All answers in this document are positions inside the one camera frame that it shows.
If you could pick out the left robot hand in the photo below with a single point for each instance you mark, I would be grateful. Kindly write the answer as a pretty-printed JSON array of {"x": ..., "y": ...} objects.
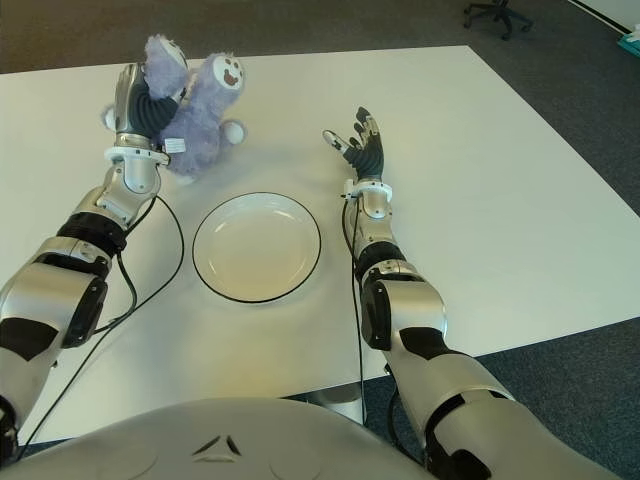
[{"x": 142, "y": 115}]

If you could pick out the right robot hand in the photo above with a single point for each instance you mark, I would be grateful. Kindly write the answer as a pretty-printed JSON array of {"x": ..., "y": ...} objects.
[{"x": 367, "y": 157}]

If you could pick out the purple plush bunny doll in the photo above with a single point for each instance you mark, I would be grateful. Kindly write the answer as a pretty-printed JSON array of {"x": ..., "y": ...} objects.
[{"x": 200, "y": 125}]

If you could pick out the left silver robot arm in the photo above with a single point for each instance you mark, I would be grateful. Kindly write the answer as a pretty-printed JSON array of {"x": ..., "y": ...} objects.
[{"x": 50, "y": 300}]

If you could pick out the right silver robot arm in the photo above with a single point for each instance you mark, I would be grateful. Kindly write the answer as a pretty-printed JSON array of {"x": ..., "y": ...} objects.
[{"x": 415, "y": 305}]

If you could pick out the white plate black rim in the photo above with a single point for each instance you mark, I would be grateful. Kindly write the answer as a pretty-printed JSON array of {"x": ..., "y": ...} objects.
[{"x": 257, "y": 247}]

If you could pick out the black office chair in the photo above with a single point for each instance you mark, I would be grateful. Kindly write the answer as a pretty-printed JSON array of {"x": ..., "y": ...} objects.
[{"x": 497, "y": 15}]

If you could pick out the silver table base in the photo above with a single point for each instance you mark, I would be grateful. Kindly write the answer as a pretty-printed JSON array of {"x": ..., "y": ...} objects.
[{"x": 340, "y": 400}]

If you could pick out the teal tissue box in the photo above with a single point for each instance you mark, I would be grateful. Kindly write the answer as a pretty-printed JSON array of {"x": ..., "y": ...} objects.
[{"x": 631, "y": 46}]

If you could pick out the grey robot torso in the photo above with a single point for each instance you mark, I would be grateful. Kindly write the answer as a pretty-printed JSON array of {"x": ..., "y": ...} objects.
[{"x": 225, "y": 440}]

